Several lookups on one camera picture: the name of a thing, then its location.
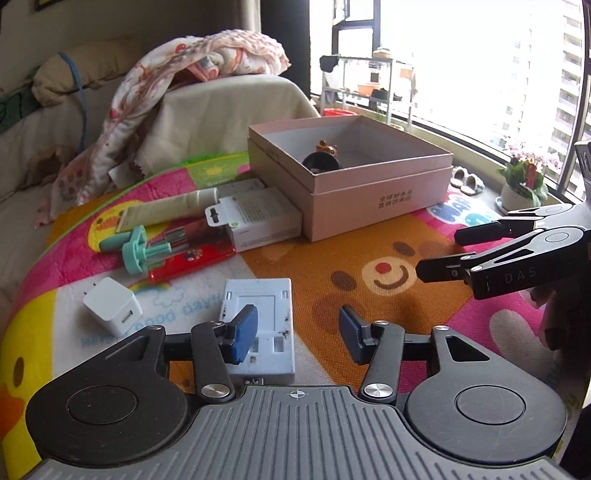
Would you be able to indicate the brown bear figurine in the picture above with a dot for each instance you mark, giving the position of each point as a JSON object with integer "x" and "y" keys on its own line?
{"x": 327, "y": 148}

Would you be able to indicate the green cushion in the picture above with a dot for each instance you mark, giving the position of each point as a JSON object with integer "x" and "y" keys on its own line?
{"x": 16, "y": 108}

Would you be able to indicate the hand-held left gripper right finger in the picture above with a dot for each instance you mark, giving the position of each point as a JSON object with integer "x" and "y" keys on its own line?
{"x": 351, "y": 333}

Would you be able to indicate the person's right hand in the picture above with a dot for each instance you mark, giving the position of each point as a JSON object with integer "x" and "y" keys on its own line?
{"x": 549, "y": 323}

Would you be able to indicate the dark picture frame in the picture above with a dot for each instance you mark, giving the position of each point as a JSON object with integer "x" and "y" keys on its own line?
{"x": 48, "y": 3}

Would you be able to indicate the black round object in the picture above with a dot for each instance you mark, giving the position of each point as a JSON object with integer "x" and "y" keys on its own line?
{"x": 318, "y": 162}

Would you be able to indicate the cream cosmetic tube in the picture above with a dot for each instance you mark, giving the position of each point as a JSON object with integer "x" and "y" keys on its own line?
{"x": 157, "y": 212}

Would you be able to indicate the metal balcony rack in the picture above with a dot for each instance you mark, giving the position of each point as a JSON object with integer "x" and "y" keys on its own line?
{"x": 390, "y": 92}

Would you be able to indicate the beige covered sofa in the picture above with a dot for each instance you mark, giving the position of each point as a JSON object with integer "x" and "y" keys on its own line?
{"x": 231, "y": 106}

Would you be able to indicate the floral pink blanket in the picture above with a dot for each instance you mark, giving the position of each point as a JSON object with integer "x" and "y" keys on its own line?
{"x": 134, "y": 92}

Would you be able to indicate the red plastic package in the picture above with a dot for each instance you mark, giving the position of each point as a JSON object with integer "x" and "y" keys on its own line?
{"x": 198, "y": 261}

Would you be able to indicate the teal plastic holder tool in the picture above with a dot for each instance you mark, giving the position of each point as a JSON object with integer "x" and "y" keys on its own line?
{"x": 136, "y": 251}

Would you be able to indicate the white plastic panel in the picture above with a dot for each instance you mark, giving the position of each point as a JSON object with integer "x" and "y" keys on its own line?
{"x": 272, "y": 323}

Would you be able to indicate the white carton with hang tab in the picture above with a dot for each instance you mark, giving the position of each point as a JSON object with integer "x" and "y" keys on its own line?
{"x": 263, "y": 221}

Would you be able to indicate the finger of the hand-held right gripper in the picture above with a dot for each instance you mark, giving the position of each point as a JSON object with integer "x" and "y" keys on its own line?
{"x": 503, "y": 279}
{"x": 489, "y": 230}

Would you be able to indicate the potted pink flower plant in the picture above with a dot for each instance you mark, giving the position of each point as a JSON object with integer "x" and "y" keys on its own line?
{"x": 519, "y": 191}

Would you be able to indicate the colourful printed blanket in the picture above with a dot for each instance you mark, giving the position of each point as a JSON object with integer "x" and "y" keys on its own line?
{"x": 323, "y": 258}

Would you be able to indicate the black object on rack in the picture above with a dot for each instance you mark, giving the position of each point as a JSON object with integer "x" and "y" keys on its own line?
{"x": 328, "y": 63}

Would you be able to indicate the white charger plug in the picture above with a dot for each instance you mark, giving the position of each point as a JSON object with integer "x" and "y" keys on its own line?
{"x": 113, "y": 307}

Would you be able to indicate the black window frame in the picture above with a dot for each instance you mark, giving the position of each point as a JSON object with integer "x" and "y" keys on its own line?
{"x": 353, "y": 24}

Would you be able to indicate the pink cardboard box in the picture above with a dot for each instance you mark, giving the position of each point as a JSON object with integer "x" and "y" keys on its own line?
{"x": 369, "y": 203}

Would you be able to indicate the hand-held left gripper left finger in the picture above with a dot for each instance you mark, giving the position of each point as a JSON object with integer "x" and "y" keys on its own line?
{"x": 244, "y": 333}

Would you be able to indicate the red basin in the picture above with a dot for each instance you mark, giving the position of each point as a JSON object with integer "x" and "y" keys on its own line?
{"x": 339, "y": 112}

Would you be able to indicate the beige pillow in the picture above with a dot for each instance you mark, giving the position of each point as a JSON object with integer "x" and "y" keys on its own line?
{"x": 92, "y": 64}

